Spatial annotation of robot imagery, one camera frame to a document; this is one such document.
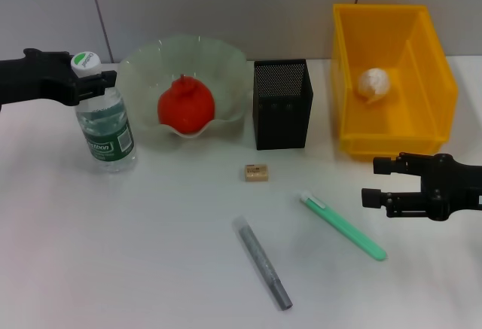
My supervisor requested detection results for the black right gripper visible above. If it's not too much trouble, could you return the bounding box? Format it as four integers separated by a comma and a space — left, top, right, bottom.
361, 151, 482, 222

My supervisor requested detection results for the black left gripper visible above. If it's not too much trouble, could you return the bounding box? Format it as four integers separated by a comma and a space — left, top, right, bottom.
0, 47, 118, 107

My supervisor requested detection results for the clear green-label water bottle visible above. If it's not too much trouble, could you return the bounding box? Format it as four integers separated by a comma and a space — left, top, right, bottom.
70, 50, 137, 174

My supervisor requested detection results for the white paper ball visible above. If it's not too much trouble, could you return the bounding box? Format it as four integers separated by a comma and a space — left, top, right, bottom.
356, 67, 393, 105

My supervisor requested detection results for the red-orange toy orange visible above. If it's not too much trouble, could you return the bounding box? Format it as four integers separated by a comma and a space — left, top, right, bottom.
157, 74, 217, 136

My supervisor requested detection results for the mint green pen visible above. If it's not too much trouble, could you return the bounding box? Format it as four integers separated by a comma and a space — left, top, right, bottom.
300, 190, 388, 263

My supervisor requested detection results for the black mesh pen holder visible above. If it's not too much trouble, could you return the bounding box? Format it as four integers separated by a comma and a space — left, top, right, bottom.
252, 58, 315, 151

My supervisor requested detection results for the small beige eraser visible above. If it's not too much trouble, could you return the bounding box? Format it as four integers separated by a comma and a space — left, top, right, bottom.
243, 163, 270, 184

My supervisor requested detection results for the grey marker pen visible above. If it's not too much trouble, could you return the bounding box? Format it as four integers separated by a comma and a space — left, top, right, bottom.
232, 215, 294, 312

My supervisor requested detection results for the pale green wavy glass plate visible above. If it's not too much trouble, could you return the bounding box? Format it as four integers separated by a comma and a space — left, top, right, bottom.
114, 34, 254, 142

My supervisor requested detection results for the yellow plastic storage bin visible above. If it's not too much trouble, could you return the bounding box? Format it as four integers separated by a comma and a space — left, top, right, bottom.
331, 3, 460, 163

